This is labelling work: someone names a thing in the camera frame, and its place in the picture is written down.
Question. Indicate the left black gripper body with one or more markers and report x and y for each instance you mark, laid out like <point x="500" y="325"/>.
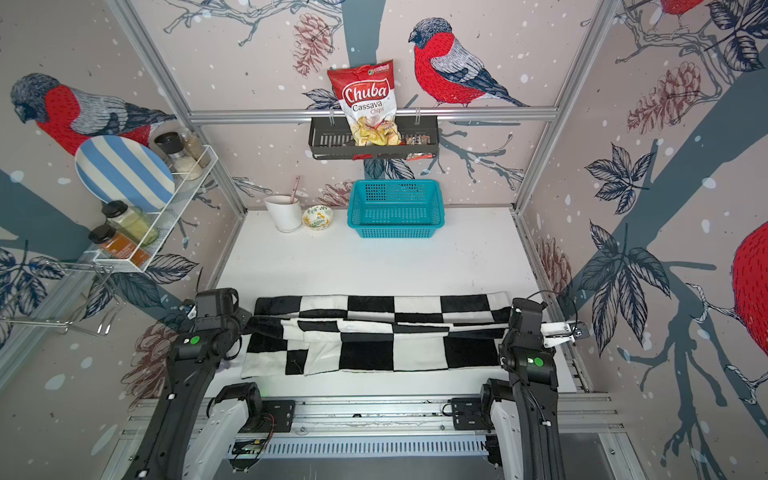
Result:
<point x="236" y="322"/>

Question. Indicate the black wall-mounted wire shelf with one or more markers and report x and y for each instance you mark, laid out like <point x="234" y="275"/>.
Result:
<point x="407" y="138"/>

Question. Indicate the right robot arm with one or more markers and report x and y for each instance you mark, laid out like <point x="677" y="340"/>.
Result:
<point x="523" y="409"/>

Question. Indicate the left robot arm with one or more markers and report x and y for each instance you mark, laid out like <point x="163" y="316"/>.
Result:
<point x="169" y="450"/>

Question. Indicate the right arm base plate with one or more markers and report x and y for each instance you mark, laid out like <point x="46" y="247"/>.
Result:
<point x="468" y="414"/>

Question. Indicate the glass salt shaker black lid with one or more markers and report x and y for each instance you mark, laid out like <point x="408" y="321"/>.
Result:
<point x="171" y="144"/>

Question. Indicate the orange spice jar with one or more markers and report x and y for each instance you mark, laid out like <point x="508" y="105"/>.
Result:
<point x="117" y="245"/>

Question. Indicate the white wire wall rack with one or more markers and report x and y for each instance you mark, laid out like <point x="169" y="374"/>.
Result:
<point x="164" y="221"/>

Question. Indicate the black white checkered pillowcase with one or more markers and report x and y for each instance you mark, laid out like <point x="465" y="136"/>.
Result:
<point x="312" y="335"/>

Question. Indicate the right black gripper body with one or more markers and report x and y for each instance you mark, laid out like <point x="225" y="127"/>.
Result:
<point x="509" y="341"/>

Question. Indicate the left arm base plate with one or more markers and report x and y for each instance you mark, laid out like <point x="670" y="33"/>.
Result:
<point x="276" y="416"/>

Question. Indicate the red Chuba chips bag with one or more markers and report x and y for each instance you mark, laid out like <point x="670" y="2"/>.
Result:
<point x="366" y="95"/>

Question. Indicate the blue white striped plate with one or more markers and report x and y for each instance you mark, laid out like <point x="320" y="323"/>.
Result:
<point x="114" y="168"/>

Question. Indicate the white mug with straw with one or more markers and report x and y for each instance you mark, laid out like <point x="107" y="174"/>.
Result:
<point x="285" y="212"/>

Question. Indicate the teal plastic basket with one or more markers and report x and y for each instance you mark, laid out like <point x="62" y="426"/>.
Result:
<point x="396" y="209"/>

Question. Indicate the green spice jar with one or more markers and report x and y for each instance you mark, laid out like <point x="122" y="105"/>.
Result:
<point x="131" y="221"/>

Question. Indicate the small floral ceramic bowl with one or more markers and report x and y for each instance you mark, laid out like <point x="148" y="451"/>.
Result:
<point x="318" y="217"/>

